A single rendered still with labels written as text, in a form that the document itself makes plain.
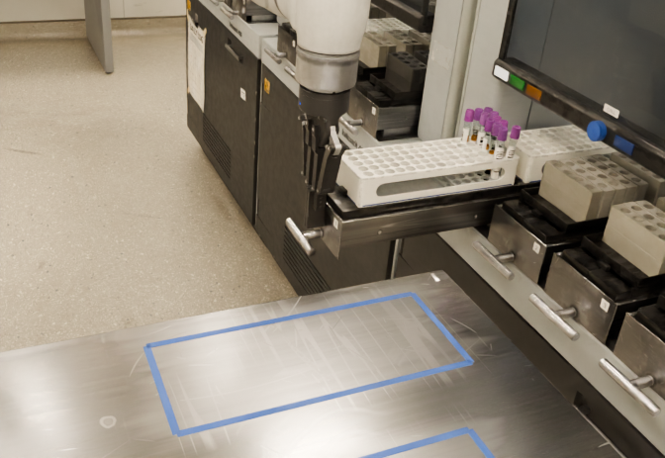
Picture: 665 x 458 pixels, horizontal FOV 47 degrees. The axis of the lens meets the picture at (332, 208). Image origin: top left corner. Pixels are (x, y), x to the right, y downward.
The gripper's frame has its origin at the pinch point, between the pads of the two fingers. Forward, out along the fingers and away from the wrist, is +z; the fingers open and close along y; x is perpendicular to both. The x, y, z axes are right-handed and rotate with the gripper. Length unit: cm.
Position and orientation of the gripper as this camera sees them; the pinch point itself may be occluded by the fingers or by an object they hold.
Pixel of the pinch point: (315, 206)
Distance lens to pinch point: 122.0
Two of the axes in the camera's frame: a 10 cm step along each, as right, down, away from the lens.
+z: -0.8, 8.7, 4.8
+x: -9.1, 1.3, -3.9
